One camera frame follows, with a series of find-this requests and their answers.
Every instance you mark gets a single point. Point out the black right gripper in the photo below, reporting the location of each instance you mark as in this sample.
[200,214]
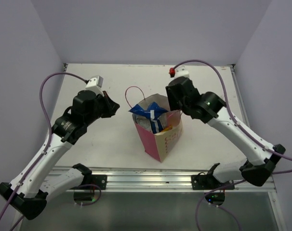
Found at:
[173,104]

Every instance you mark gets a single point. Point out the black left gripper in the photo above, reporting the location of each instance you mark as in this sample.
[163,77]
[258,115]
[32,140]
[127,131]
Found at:
[111,107]

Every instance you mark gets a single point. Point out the blue chips bag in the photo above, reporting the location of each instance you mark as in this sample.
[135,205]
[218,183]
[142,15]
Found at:
[153,118]

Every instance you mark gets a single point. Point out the Fox's fruit candy bag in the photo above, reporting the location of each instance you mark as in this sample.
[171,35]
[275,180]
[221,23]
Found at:
[169,127]

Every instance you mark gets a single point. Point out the beige Cakes paper bag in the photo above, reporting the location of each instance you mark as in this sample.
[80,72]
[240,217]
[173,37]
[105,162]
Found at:
[158,145]

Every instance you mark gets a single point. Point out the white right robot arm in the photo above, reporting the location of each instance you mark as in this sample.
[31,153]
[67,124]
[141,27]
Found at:
[209,108]

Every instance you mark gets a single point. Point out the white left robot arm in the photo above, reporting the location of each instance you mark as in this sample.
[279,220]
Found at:
[29,193]

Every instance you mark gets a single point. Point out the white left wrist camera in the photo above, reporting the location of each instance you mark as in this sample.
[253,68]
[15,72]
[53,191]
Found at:
[95,85]

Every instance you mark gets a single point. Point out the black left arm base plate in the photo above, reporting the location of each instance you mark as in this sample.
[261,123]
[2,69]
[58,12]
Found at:
[99,180]

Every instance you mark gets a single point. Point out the aluminium table edge rail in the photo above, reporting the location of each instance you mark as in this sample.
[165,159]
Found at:
[155,180]

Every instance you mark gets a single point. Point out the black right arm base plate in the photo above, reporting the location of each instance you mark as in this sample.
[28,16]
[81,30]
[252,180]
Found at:
[204,181]

